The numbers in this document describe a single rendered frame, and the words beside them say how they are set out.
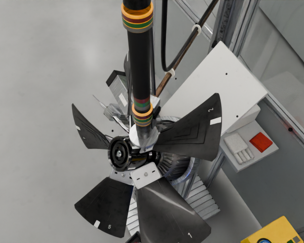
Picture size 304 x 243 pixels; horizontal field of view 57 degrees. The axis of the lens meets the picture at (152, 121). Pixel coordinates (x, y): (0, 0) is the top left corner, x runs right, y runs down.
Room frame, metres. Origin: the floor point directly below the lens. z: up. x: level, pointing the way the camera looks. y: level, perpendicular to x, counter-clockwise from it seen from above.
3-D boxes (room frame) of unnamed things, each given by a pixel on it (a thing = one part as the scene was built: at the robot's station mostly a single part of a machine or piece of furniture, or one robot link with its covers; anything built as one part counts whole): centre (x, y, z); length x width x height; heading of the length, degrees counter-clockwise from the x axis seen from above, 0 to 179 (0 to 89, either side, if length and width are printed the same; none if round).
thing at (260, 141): (0.61, -0.52, 0.87); 0.08 x 0.08 x 0.02; 37
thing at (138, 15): (0.33, 0.02, 1.81); 0.04 x 0.04 x 0.03
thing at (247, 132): (0.68, -0.41, 0.84); 0.36 x 0.24 x 0.03; 28
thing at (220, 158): (0.68, -0.41, 0.41); 0.04 x 0.04 x 0.83; 28
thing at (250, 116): (0.76, -0.41, 0.91); 0.17 x 0.16 x 0.11; 118
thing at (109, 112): (0.64, 0.17, 1.08); 0.07 x 0.04 x 0.06; 38
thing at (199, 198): (0.54, -0.09, 0.04); 0.62 x 0.46 x 0.08; 118
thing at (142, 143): (0.33, 0.02, 1.51); 0.09 x 0.07 x 0.10; 153
